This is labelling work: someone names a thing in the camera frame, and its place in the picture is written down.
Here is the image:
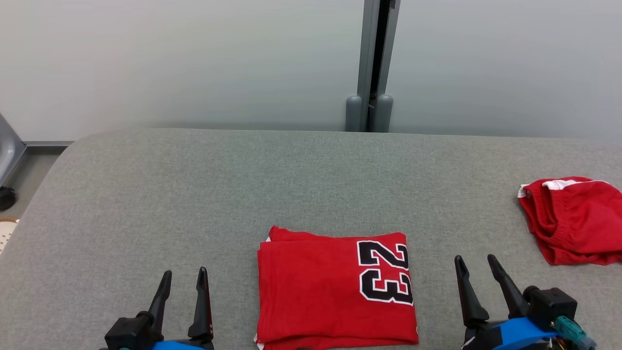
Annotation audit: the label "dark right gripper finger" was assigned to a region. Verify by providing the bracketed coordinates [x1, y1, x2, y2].
[454, 255, 490, 330]
[487, 253, 531, 320]

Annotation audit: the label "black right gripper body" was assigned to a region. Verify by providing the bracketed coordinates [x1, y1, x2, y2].
[461, 320, 507, 350]

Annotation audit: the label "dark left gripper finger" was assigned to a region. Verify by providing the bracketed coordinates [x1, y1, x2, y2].
[147, 270, 173, 342]
[188, 266, 215, 342]

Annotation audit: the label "red white-striped shorts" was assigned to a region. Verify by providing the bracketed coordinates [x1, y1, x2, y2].
[517, 176, 622, 267]

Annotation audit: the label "red white basketball jersey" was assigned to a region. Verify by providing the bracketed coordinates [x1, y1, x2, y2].
[254, 225, 420, 350]

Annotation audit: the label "beige perforated floor object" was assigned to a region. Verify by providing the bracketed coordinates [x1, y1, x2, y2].
[0, 217, 20, 256]

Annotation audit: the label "grey metal panel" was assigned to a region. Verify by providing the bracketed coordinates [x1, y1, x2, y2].
[0, 113, 26, 188]

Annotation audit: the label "blue right camera mount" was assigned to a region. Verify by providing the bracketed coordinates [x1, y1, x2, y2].
[490, 317, 560, 350]

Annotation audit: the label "teal-plug right camera cable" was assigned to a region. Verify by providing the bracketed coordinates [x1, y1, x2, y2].
[553, 315, 598, 350]

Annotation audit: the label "grey cylindrical post bumper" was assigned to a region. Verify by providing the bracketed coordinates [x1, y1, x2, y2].
[345, 95, 364, 133]
[375, 93, 394, 133]

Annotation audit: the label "grey metal partition post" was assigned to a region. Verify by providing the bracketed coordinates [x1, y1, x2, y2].
[357, 0, 402, 133]

